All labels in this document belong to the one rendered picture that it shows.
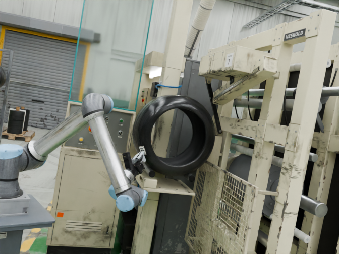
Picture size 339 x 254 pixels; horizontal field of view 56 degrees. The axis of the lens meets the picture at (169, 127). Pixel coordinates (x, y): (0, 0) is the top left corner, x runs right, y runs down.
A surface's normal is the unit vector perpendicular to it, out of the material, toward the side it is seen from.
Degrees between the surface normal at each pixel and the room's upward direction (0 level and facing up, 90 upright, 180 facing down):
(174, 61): 90
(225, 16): 90
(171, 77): 90
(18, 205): 90
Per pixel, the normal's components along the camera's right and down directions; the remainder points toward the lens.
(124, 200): -0.24, 0.10
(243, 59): 0.26, 0.10
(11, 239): 0.62, 0.14
